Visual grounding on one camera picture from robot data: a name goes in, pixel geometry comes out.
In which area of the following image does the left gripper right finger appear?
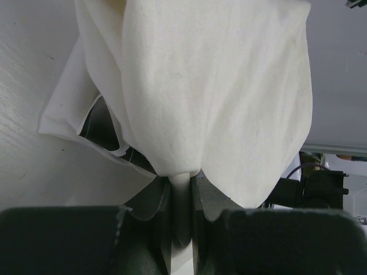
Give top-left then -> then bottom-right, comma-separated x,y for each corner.
191,176 -> 366,274

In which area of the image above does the cream white t shirt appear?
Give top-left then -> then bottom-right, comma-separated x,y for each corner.
74,0 -> 313,275

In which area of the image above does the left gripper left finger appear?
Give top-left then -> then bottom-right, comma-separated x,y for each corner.
1,177 -> 171,274

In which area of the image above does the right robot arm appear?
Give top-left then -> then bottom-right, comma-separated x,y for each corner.
262,151 -> 349,210

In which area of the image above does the white black printed t shirt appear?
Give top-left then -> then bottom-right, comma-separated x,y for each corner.
37,40 -> 156,178

